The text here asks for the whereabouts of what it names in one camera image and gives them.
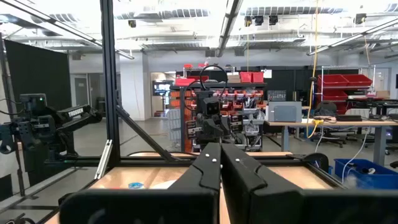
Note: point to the large red storage bin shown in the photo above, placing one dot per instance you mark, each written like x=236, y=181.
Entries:
x=334, y=95
x=357, y=80
x=332, y=80

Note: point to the black frame bracket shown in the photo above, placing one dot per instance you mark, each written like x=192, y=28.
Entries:
x=315, y=160

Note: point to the lit display screen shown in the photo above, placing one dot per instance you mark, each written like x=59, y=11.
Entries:
x=161, y=88

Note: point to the black curtain panel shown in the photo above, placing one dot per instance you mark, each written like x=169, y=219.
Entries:
x=37, y=68

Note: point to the blue donut with colourful sprinkles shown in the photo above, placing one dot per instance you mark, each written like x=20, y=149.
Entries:
x=136, y=185

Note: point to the black diagonal frame brace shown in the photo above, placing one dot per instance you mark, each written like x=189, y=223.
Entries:
x=146, y=137

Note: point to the black table edge frame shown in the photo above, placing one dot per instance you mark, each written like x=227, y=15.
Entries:
x=146, y=161

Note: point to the blue plastic bin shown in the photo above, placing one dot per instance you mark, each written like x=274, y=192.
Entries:
x=373, y=179

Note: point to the black aluminium frame post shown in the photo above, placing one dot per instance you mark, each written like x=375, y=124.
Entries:
x=109, y=77

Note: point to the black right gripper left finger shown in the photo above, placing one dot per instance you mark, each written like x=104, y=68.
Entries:
x=186, y=205

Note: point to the small red storage bin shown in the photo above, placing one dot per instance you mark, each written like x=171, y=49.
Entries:
x=257, y=77
x=185, y=81
x=245, y=77

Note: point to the black office chair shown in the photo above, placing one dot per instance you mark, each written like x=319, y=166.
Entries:
x=326, y=110

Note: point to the grey metal box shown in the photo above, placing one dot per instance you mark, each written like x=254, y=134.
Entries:
x=284, y=112

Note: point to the silver metal strip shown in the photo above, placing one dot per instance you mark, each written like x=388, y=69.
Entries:
x=104, y=158

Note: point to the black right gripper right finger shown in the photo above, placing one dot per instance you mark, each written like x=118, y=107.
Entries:
x=267, y=202

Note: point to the dark control panel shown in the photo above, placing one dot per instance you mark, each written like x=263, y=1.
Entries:
x=276, y=95

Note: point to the cardboard box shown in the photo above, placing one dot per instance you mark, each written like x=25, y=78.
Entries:
x=234, y=78

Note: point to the long LED light bar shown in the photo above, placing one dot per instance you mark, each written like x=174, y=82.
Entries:
x=351, y=38
x=62, y=28
x=229, y=25

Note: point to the wooden top desk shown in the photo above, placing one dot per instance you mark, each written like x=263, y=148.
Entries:
x=342, y=123

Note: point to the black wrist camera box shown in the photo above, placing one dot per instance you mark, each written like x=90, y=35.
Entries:
x=212, y=107

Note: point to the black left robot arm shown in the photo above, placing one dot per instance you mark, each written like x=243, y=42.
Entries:
x=200, y=95

